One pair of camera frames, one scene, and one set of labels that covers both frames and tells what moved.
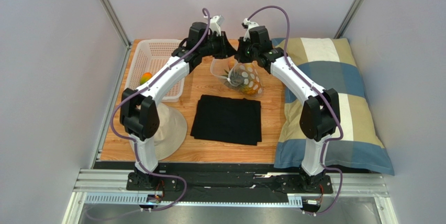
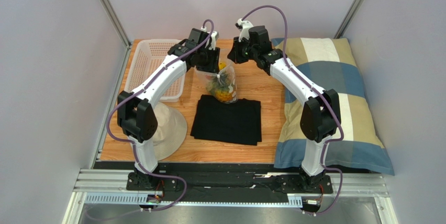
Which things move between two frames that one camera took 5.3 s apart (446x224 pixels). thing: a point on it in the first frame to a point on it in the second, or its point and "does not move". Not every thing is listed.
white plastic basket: (146, 56) does not move
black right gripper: (242, 52) does not move
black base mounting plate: (231, 182) does not move
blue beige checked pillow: (332, 63) does not move
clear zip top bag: (244, 78) to (223, 85)
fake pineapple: (245, 77) to (221, 87)
